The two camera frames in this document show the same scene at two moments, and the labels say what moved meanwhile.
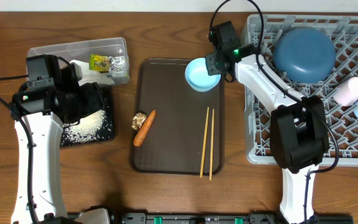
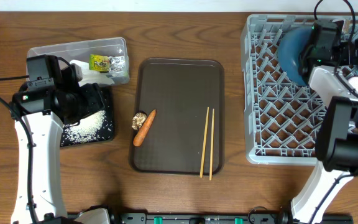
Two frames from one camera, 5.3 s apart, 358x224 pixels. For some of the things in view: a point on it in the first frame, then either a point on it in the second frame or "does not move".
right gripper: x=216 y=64 -> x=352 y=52
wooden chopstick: x=211 y=142 does not move
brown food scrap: x=138 y=120 does not move
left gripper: x=96 y=101 does not move
